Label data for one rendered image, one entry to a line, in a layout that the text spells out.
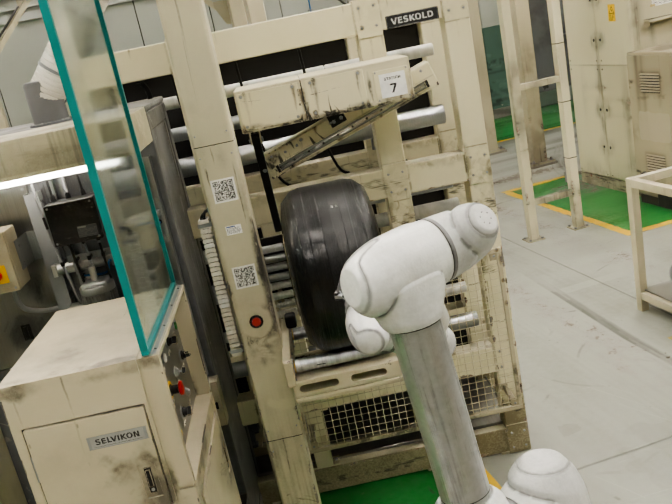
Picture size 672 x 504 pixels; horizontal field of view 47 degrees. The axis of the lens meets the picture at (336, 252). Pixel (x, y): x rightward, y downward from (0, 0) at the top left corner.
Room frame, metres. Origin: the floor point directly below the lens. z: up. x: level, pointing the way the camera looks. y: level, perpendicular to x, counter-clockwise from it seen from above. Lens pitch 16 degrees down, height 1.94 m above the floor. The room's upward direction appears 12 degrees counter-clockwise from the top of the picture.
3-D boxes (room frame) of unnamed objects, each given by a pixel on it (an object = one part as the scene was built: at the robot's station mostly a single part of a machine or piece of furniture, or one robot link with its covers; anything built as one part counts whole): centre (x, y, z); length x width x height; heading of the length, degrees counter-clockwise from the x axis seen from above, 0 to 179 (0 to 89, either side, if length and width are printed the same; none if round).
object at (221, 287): (2.44, 0.39, 1.19); 0.05 x 0.04 x 0.48; 1
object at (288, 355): (2.49, 0.23, 0.90); 0.40 x 0.03 x 0.10; 1
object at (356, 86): (2.79, -0.07, 1.71); 0.61 x 0.25 x 0.15; 91
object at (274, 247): (2.87, 0.28, 1.05); 0.20 x 0.15 x 0.30; 91
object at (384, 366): (2.35, 0.05, 0.84); 0.36 x 0.09 x 0.06; 91
